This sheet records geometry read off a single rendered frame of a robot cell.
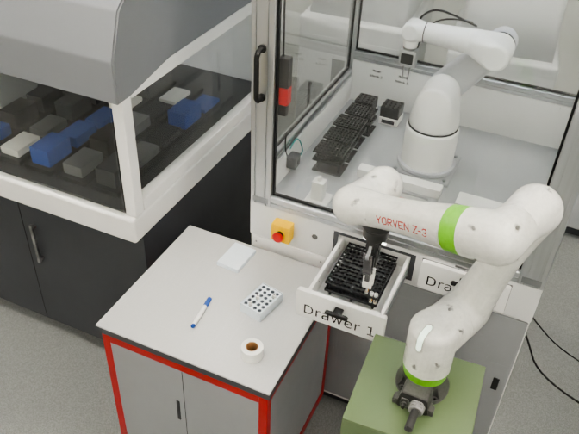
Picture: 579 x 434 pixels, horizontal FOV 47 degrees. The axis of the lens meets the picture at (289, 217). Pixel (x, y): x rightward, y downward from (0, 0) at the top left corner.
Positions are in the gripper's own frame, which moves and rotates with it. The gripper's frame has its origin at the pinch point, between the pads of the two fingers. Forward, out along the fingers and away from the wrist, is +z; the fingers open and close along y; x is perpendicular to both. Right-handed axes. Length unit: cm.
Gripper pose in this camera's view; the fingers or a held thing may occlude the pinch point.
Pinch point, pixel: (368, 277)
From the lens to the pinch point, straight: 208.9
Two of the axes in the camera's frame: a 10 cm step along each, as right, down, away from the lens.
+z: -0.4, 7.9, 6.1
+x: 9.1, 2.8, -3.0
